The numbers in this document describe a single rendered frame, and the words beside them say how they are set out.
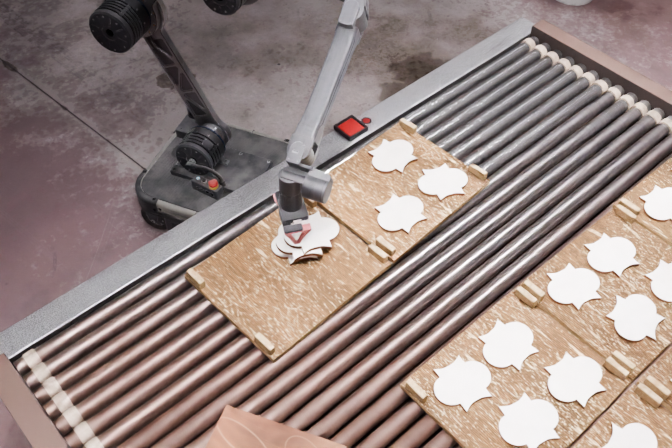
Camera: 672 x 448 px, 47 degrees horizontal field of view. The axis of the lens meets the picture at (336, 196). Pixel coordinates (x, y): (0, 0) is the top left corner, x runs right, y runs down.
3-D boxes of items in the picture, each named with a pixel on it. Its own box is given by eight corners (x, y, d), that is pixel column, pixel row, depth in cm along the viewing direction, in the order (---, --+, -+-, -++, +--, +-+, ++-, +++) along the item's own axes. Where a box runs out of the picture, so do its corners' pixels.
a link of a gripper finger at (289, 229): (305, 227, 203) (304, 202, 196) (312, 247, 198) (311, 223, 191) (279, 232, 202) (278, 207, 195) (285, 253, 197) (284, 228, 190)
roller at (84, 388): (45, 410, 182) (39, 400, 179) (562, 64, 269) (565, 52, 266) (55, 425, 180) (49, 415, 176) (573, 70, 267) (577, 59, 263)
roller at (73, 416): (55, 426, 180) (49, 416, 176) (574, 70, 267) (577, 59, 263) (66, 441, 177) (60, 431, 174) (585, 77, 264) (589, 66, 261)
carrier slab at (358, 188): (302, 194, 222) (302, 190, 221) (399, 125, 242) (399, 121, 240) (393, 264, 206) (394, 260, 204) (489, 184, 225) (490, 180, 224)
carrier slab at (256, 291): (184, 278, 202) (183, 274, 201) (300, 196, 222) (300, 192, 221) (274, 363, 186) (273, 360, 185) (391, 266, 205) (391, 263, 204)
